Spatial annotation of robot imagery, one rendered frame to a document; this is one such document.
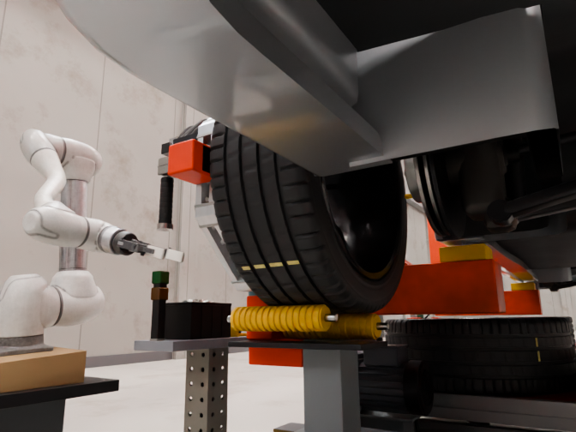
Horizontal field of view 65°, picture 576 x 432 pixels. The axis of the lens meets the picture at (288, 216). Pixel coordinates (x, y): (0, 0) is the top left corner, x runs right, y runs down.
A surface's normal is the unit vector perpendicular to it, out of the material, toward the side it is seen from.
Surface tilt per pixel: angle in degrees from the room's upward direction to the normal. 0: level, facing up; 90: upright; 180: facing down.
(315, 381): 90
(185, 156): 90
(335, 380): 90
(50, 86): 90
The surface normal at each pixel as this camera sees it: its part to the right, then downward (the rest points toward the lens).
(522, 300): -0.53, -0.18
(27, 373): 0.83, -0.14
